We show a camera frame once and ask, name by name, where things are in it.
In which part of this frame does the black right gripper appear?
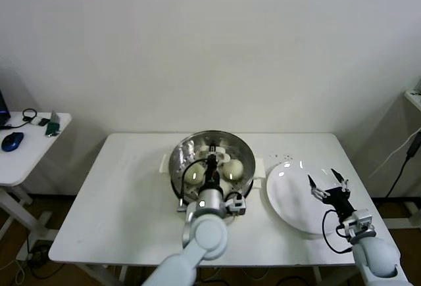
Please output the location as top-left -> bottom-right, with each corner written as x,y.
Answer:
307,168 -> 359,222

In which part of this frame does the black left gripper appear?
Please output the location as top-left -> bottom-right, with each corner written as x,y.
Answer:
202,141 -> 222,191

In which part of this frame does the white steamed baozi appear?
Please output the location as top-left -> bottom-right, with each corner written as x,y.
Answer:
222,159 -> 245,181
182,163 -> 205,185

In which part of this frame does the glass lid with white handle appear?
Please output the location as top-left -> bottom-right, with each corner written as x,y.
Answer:
168,130 -> 257,201

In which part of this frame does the stainless steel steamer basket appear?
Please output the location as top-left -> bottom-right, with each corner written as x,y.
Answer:
159,130 -> 266,203

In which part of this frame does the white round plate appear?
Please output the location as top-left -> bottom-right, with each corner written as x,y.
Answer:
266,160 -> 350,236

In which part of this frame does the blue computer mouse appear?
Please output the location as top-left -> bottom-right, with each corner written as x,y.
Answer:
1,131 -> 26,152

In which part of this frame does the dark computer monitor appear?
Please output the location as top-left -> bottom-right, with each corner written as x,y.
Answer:
0,83 -> 13,128

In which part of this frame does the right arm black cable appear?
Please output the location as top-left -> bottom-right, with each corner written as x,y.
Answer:
321,209 -> 355,254

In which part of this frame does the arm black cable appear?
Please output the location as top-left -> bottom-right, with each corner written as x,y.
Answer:
321,209 -> 355,254
176,158 -> 211,214

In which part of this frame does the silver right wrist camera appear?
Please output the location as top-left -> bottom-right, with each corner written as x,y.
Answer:
341,208 -> 376,238

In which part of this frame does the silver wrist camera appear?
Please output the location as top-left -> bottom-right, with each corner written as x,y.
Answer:
341,208 -> 376,238
224,196 -> 247,217

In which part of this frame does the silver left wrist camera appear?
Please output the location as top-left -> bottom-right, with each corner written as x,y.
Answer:
224,196 -> 247,217

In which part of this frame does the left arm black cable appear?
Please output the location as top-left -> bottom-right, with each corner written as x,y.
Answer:
176,158 -> 211,214

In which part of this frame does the white wall cable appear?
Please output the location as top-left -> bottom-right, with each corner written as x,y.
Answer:
368,131 -> 418,181

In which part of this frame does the black power adapter cable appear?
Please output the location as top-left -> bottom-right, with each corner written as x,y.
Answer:
383,133 -> 421,201

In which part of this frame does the thin black looped cable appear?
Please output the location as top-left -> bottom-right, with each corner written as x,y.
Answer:
0,107 -> 41,131

